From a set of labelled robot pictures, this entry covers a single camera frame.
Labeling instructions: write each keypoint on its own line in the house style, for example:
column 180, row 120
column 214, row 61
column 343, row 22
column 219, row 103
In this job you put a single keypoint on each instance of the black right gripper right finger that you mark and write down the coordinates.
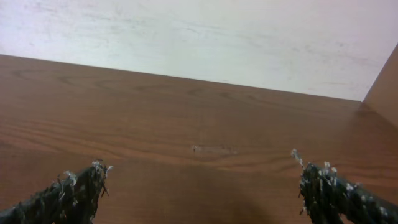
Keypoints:
column 327, row 197

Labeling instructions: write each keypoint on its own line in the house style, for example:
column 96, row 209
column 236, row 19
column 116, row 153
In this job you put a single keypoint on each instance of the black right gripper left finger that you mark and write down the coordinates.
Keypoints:
column 71, row 200

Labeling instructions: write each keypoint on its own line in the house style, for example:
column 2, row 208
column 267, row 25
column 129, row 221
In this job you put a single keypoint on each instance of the brown cardboard side panel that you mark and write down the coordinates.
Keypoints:
column 382, row 96

